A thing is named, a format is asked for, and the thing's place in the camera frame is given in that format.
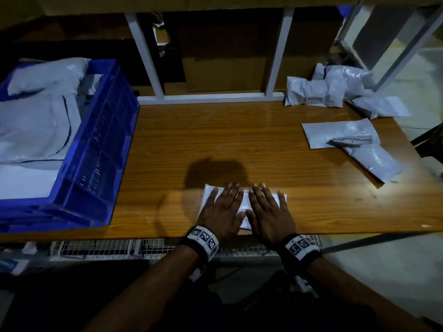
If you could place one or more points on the person's left hand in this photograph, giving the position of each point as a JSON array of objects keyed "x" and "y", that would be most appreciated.
[{"x": 221, "y": 217}]

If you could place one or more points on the person's right hand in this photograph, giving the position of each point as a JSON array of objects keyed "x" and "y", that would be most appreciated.
[{"x": 270, "y": 217}]

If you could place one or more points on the blue plastic crate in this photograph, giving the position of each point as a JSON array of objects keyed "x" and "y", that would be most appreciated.
[{"x": 104, "y": 162}]

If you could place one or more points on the white metal shelf leg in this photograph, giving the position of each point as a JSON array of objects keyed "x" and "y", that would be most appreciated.
[
  {"x": 145, "y": 58},
  {"x": 279, "y": 51},
  {"x": 408, "y": 48}
]

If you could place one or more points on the packed white bags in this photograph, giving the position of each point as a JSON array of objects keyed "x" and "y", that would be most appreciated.
[{"x": 34, "y": 128}]

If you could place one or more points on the person's right forearm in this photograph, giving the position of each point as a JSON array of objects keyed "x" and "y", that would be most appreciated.
[{"x": 360, "y": 297}]

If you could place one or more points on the wooden table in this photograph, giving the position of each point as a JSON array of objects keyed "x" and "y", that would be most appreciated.
[{"x": 228, "y": 141}]

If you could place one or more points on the person's left forearm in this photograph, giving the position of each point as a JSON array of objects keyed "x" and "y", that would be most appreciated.
[{"x": 145, "y": 294}]

